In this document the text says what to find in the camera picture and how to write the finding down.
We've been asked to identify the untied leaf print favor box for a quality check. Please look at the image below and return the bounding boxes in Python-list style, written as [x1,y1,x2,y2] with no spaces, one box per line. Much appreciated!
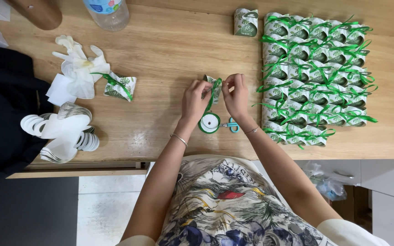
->
[233,8,259,37]

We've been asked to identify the clear plastic bag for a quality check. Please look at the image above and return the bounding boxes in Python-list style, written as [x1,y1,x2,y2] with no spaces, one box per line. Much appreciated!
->
[302,161,359,202]

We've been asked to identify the white cabinet with handle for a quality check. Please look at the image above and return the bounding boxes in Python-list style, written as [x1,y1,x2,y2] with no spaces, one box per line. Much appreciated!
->
[294,159,394,246]

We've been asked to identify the white tissue paper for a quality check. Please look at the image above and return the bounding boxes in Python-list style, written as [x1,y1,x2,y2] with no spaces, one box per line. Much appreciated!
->
[45,73,78,107]

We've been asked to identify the green ribbon strand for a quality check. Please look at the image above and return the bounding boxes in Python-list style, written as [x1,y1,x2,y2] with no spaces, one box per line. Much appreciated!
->
[204,78,223,115]

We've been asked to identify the white rubber gloves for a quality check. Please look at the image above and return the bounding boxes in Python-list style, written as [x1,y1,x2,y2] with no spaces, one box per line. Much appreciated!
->
[52,34,111,100]

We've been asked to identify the group of ribboned favor boxes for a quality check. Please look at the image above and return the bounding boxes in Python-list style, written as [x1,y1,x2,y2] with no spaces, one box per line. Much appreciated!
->
[252,12,379,150]

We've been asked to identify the person's right hand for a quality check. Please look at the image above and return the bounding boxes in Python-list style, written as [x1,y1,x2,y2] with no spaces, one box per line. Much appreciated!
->
[221,73,251,120]

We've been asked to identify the silver bangle bracelet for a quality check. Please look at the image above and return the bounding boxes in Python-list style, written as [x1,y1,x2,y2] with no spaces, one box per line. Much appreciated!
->
[170,133,189,148]

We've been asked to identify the teal scissors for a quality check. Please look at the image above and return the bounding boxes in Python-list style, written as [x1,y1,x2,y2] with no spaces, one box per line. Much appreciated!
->
[220,117,240,133]

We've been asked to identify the green ribbon spool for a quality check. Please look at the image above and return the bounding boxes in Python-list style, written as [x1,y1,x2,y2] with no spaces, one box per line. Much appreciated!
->
[198,112,222,134]

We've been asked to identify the brown wooden post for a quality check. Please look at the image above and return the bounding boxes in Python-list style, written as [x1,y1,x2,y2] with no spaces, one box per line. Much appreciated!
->
[3,0,63,31]

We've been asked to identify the clear plastic water bottle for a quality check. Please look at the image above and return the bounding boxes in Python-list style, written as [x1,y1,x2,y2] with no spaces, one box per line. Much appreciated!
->
[82,0,130,33]

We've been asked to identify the stack of flat white cutouts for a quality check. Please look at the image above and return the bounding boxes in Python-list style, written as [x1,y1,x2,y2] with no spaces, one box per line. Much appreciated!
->
[20,101,100,164]

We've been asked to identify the ribbon-tied leaf print favor box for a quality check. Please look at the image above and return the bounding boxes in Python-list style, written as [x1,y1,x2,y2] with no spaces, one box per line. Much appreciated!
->
[90,71,137,103]

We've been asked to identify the person's printed shirt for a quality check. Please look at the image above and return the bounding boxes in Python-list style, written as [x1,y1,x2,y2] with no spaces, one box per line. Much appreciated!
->
[116,154,393,246]

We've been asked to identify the black cloth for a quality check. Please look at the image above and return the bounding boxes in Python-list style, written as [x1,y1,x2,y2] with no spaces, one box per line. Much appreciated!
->
[0,44,54,178]

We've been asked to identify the person's left hand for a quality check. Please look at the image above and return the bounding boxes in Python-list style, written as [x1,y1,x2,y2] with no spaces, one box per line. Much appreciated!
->
[180,79,215,128]

